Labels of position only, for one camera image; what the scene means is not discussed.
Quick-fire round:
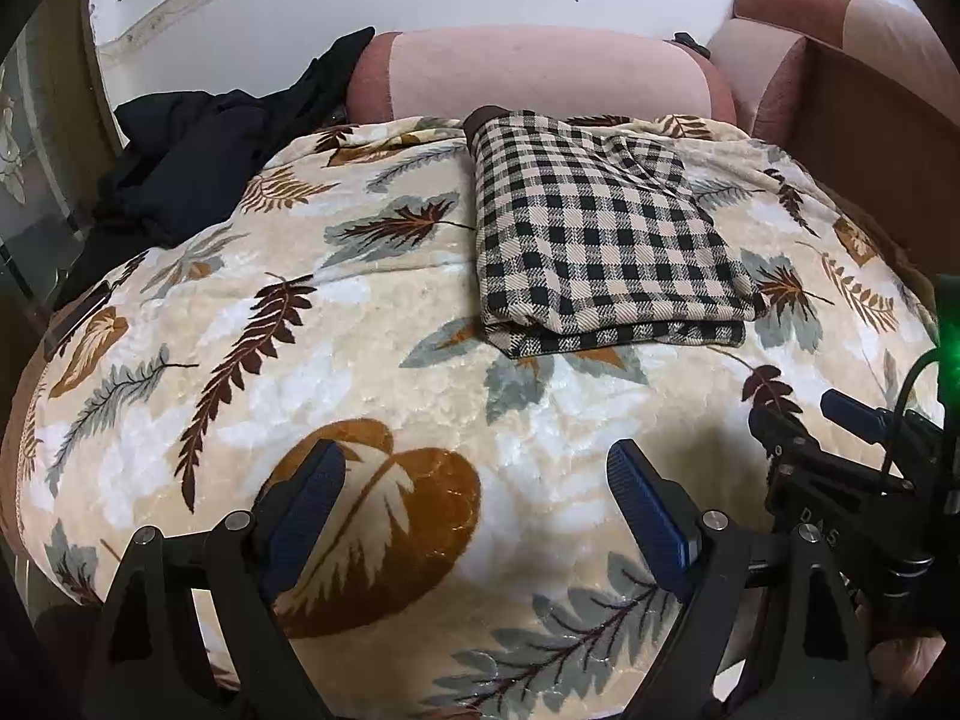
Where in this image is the black beige checkered jacket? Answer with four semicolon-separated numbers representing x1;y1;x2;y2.
464;106;766;358

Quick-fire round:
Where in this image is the person right hand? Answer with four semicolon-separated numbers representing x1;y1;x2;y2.
869;634;946;695

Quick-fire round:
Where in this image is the beige leaf pattern blanket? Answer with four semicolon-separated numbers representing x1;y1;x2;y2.
2;115;935;718

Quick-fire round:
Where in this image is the glass cabinet door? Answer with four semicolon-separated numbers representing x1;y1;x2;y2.
2;16;99;323

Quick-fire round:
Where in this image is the small black object on pillow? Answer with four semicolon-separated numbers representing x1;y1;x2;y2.
672;32;711;60

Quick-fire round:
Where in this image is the black garment pile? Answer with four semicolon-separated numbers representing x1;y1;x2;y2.
55;26;374;309

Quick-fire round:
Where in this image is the pink bolster pillow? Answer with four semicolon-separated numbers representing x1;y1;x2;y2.
347;26;737;124

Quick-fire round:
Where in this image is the brown wooden bed frame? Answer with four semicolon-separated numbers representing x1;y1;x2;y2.
786;41;958;277

